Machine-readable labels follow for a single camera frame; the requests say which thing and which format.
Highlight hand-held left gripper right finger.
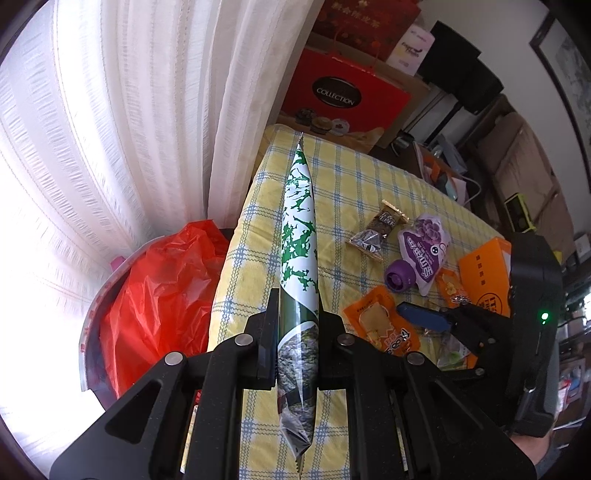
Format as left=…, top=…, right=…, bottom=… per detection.
left=316, top=302, right=539, bottom=480

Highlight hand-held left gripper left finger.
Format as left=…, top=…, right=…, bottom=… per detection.
left=48, top=288, right=280, bottom=480

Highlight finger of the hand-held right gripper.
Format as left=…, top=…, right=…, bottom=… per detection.
left=450, top=330, right=502, bottom=376
left=396, top=301, right=509, bottom=344

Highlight light green snack packet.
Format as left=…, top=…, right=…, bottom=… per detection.
left=436, top=332, right=472, bottom=371

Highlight orange cardboard box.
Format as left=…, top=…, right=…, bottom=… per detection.
left=458, top=237, right=513, bottom=319

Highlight green white seaweed packet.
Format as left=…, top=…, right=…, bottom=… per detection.
left=276, top=131, right=320, bottom=472

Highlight person's right forearm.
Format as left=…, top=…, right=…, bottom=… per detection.
left=510, top=429, right=561, bottom=480

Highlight small orange snack packet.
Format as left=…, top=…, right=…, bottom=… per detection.
left=436, top=270, right=469, bottom=308

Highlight purple jelly pouch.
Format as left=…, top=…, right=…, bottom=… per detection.
left=385, top=215, right=452, bottom=296

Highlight beige sofa cushion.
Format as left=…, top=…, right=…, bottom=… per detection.
left=489, top=111, right=557, bottom=210
left=531, top=191, right=578, bottom=252

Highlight green black radio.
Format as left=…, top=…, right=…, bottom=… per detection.
left=503, top=193, right=537, bottom=232

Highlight dark brown snack packet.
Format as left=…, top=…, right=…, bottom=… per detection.
left=367, top=199, right=409, bottom=232
left=345, top=228, right=386, bottom=264

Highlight red plastic bag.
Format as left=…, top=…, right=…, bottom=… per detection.
left=99, top=220, right=232, bottom=400

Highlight yellow plaid tablecloth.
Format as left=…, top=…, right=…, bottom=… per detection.
left=205, top=124, right=509, bottom=480

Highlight brown wooden sofa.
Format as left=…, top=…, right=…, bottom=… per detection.
left=473, top=95, right=585, bottom=261

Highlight round waste bin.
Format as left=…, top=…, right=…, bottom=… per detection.
left=78, top=226, right=232, bottom=416

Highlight black speaker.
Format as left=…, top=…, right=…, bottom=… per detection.
left=455, top=58, right=505, bottom=116
left=418, top=21, right=481, bottom=97

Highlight brown cardboard box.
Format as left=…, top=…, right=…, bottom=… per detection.
left=305, top=32, right=435, bottom=148

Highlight red gift box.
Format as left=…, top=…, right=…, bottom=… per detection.
left=279, top=48, right=411, bottom=155

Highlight white pink tissue pack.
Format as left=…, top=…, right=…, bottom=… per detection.
left=385, top=18, right=437, bottom=75

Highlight white curtain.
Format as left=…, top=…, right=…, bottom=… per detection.
left=0, top=0, right=324, bottom=462

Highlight red gift bag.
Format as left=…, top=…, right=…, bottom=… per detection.
left=314, top=0, right=423, bottom=37

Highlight white paper bag orange handles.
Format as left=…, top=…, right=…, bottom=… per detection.
left=413, top=138, right=468, bottom=204

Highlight framed wall picture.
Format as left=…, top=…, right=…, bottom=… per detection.
left=529, top=11, right=591, bottom=158

